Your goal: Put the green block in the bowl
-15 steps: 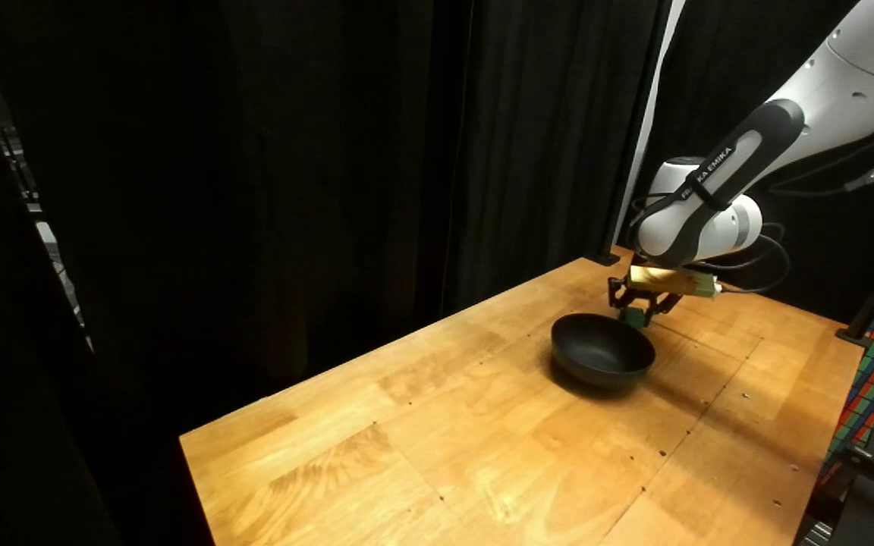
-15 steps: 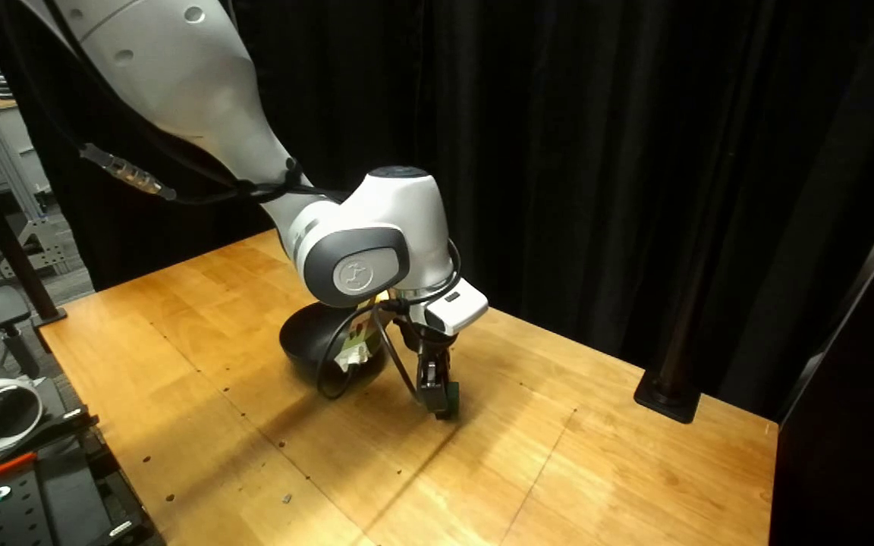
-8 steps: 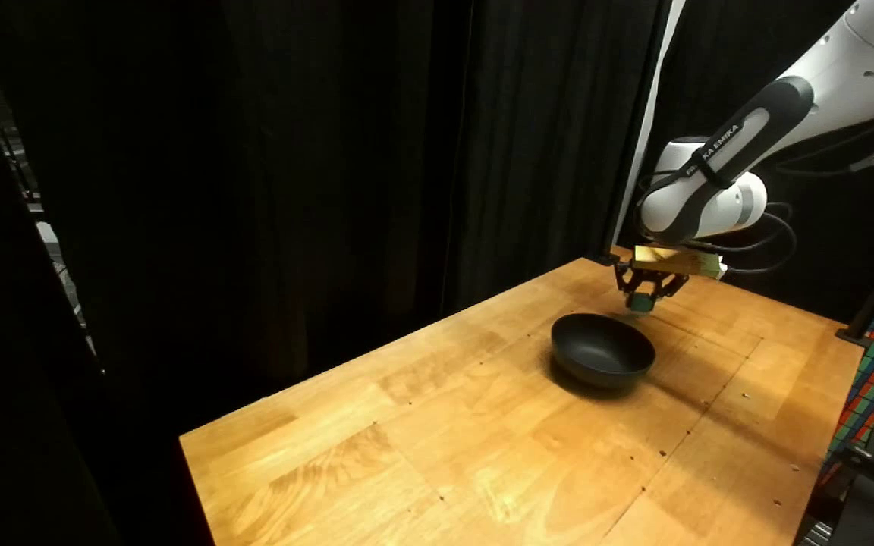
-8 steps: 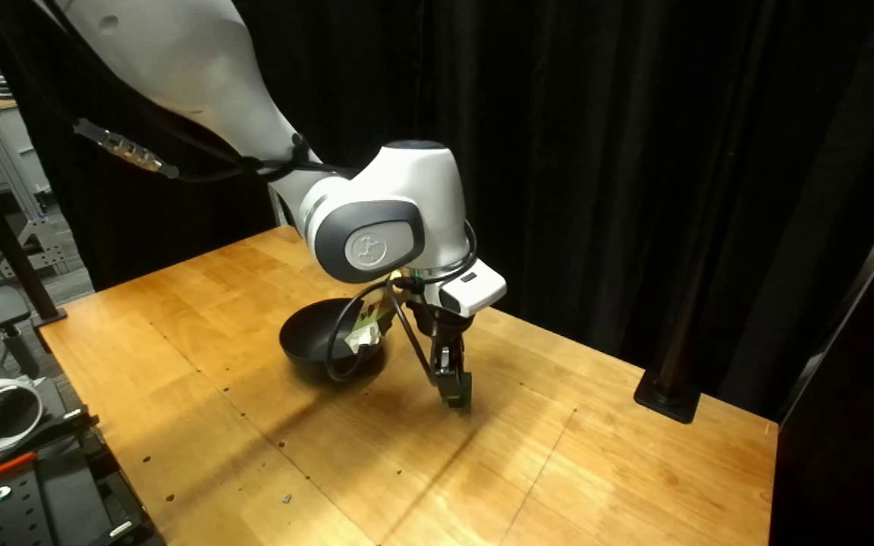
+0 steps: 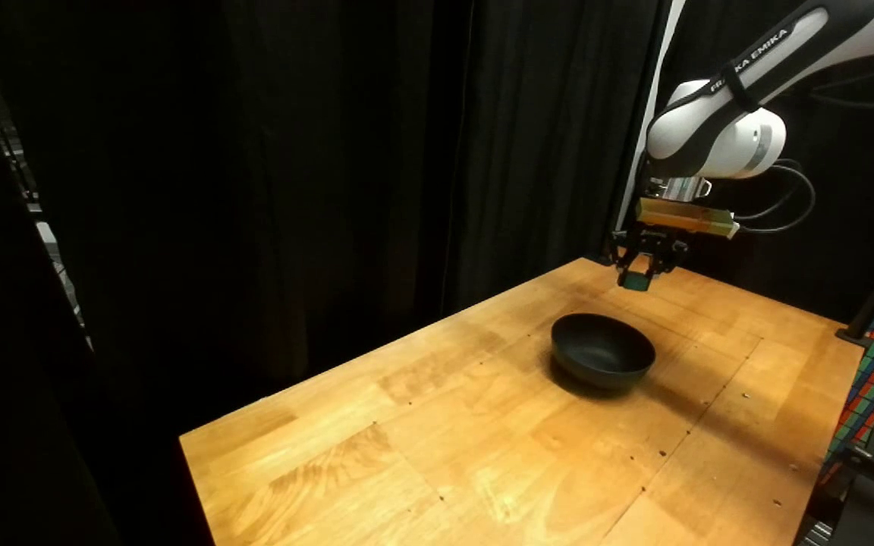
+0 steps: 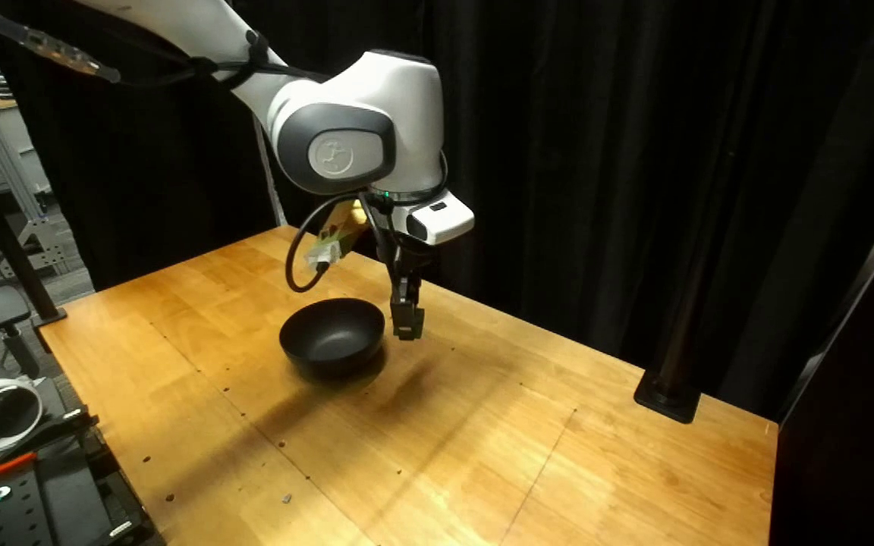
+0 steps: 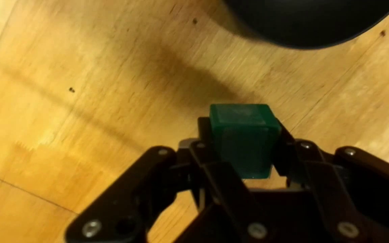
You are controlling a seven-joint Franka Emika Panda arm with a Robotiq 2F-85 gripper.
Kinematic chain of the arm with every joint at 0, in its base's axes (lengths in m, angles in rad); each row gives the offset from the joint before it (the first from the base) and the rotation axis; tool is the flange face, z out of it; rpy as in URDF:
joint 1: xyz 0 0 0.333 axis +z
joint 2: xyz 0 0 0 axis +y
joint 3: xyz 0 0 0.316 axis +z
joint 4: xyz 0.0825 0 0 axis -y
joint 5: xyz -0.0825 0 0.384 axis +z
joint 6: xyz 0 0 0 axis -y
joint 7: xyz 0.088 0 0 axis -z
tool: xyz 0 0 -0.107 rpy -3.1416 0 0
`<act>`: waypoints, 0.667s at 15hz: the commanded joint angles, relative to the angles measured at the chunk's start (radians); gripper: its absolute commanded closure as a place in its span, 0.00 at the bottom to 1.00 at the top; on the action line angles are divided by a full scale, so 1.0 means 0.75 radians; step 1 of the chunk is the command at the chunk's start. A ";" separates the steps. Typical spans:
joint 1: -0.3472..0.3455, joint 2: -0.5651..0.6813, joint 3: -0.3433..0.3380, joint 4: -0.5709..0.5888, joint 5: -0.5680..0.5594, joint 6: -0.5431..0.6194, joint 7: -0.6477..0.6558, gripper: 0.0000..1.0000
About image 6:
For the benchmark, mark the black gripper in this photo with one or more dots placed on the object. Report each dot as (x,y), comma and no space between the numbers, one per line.
(401,260)

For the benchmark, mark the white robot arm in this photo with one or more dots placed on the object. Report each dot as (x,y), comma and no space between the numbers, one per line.
(356,102)

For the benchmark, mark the black bowl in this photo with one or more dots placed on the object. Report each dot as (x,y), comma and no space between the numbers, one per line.
(336,341)

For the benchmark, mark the black curtain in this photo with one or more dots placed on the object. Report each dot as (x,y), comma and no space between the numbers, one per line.
(608,153)
(175,170)

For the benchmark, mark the black perforated board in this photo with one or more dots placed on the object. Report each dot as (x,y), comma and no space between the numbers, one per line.
(61,505)

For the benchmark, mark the black side panel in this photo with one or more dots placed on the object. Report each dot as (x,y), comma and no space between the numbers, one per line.
(850,456)

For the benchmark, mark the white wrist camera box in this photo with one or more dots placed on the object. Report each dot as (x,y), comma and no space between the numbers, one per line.
(442,218)

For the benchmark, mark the black post with foot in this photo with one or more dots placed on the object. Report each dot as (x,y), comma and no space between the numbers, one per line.
(670,393)

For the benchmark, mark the grey metal frame bar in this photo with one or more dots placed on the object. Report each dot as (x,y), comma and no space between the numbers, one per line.
(841,304)

